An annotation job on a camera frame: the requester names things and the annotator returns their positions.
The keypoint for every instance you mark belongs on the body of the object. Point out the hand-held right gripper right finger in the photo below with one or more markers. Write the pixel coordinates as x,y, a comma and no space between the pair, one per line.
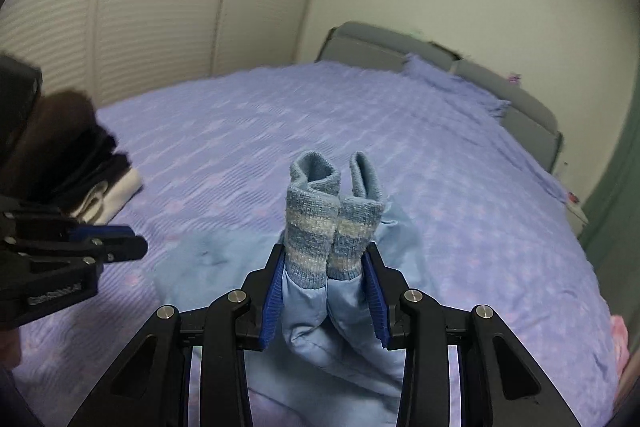
376,307

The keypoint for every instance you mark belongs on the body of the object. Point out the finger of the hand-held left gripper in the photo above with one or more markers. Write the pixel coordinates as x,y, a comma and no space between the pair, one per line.
55,282
117,242

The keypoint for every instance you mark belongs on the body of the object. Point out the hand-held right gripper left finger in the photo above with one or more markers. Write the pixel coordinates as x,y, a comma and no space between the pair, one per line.
272,307

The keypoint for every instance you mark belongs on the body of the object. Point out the white folded garment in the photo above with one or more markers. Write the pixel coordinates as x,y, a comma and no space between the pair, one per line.
120,192

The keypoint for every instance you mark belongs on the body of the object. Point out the brown folded garment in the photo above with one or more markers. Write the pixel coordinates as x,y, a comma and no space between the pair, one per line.
60,127

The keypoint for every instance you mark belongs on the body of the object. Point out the black folded garment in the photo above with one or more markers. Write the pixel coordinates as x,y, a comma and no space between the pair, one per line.
97,162

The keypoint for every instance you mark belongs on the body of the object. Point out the white nightstand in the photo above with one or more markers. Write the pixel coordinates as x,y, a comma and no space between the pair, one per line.
572,202

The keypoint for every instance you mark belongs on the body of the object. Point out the purple pillow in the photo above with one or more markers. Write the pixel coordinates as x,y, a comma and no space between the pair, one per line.
450,84

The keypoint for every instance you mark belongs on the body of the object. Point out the pink cloth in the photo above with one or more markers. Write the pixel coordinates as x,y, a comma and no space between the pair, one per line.
620,342

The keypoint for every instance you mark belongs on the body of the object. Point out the grey padded headboard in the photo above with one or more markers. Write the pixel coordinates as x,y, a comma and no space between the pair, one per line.
365,44

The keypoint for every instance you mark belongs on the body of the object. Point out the green curtain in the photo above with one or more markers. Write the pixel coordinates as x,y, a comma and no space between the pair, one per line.
612,187

